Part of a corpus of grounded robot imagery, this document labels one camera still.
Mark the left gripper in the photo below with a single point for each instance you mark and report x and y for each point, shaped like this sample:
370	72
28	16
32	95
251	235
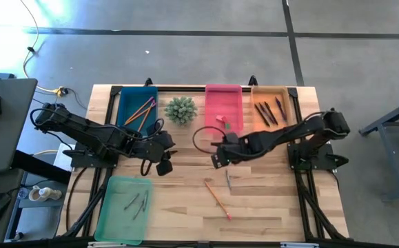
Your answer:
154	148

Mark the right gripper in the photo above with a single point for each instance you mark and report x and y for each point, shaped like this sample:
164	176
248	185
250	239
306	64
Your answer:
240	146

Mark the pink eraser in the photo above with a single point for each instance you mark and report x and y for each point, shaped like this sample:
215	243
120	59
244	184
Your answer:
221	118

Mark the blue pen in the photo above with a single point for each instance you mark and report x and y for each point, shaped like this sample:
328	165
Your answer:
281	109

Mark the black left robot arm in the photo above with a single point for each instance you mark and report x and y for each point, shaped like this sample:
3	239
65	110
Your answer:
82	129

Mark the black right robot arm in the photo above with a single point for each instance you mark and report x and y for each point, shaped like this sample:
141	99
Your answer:
288	132

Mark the potted artificial green plant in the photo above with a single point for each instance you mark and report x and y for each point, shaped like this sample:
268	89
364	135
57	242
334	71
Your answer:
181	111

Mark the pink plastic bin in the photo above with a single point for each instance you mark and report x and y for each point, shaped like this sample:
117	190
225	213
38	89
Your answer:
223	100

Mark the blue plastic bin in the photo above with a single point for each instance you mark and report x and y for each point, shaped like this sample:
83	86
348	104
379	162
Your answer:
130	103

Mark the green plastic bin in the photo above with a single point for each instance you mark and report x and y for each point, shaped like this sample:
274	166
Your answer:
116	224

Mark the orange plastic bin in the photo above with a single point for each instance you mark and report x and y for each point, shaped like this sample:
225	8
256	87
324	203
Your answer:
271	94

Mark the white paper sheet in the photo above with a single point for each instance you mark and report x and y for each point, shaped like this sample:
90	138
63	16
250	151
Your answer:
63	162

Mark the cream plastic bottle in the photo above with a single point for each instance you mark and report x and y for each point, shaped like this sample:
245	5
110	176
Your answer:
51	193

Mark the yellow black power plug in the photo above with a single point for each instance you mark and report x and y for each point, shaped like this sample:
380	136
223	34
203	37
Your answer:
61	91

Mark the grey desk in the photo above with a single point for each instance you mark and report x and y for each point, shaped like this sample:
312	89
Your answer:
6	137

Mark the black aluminium table frame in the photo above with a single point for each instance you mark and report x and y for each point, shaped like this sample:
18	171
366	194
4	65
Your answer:
178	89

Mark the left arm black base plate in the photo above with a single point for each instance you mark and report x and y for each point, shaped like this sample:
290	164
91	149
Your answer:
82	162

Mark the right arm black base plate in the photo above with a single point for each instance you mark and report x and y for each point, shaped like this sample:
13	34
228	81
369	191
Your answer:
323	162

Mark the grey metal cart frame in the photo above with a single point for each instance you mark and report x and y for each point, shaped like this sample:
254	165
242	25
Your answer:
388	155

